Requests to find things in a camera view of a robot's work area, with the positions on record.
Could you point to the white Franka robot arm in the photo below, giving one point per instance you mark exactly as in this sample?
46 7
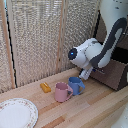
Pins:
100 46

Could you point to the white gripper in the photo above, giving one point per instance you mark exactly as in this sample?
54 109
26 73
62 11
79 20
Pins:
86 72

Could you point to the white floral rim plate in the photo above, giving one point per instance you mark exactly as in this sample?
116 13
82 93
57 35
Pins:
16 113

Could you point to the blue mug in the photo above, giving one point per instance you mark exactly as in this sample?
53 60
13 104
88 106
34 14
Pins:
75 85

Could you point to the small orange block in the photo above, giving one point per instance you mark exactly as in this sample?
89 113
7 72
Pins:
45 87

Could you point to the pink mug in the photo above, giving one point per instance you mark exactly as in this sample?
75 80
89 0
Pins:
62 92

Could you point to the wooden screen post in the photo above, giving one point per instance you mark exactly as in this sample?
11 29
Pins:
8 46
60 40

